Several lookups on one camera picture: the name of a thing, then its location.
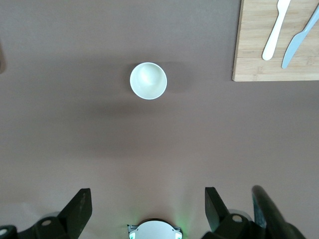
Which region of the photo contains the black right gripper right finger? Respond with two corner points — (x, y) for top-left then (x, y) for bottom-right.
(201, 186), (265, 239)

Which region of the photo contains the white plastic cup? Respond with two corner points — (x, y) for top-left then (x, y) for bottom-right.
(129, 62), (168, 100)

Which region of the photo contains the grey plastic knife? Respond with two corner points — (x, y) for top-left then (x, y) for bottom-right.
(281, 3), (319, 70)

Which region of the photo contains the white plastic knife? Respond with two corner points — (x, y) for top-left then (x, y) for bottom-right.
(262, 0), (292, 61)

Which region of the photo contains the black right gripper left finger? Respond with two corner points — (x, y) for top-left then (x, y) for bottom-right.
(18, 188), (93, 239)

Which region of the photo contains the wooden cutting board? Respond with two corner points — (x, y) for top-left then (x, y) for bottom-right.
(232, 0), (319, 82)

